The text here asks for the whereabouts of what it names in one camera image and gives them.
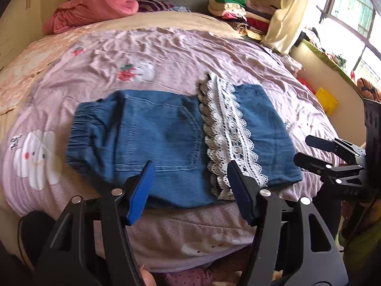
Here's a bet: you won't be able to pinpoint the cream built-in wardrobe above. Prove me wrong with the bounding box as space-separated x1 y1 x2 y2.
1 0 43 70

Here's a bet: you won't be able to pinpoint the lilac patterned bed quilt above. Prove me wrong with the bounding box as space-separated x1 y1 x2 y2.
1 28 339 272

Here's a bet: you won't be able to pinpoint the pink floral bed mat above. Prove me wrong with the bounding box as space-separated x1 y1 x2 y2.
0 25 99 117

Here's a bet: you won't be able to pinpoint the yellow shopping bag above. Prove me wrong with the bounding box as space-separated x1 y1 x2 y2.
315 87 338 117

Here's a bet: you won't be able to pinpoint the blue denim lace-trimmed pants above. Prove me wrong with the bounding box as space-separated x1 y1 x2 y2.
66 73 302 208

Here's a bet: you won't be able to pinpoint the striped dark pillow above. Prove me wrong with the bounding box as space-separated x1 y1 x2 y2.
136 0 174 13

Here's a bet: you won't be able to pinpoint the red plastic bag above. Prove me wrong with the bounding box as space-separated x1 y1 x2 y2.
297 77 316 95

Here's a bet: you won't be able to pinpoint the pile of folded clothes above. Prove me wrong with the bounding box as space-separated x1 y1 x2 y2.
208 0 278 42

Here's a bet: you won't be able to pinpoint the orange patterned cushion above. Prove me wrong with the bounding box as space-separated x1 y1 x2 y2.
356 77 381 103

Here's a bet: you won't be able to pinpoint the cream window curtain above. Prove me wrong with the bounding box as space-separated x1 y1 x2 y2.
261 0 309 55

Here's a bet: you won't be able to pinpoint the floral fabric bag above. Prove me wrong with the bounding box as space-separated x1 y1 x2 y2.
280 55 304 77

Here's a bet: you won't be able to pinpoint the pink crumpled blanket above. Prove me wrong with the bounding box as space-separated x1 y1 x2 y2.
43 0 139 35

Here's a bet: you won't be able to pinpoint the green windowsill cushion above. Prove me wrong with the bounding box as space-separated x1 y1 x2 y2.
301 39 364 99

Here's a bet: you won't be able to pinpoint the left hand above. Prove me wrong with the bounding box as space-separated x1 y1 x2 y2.
140 269 157 286

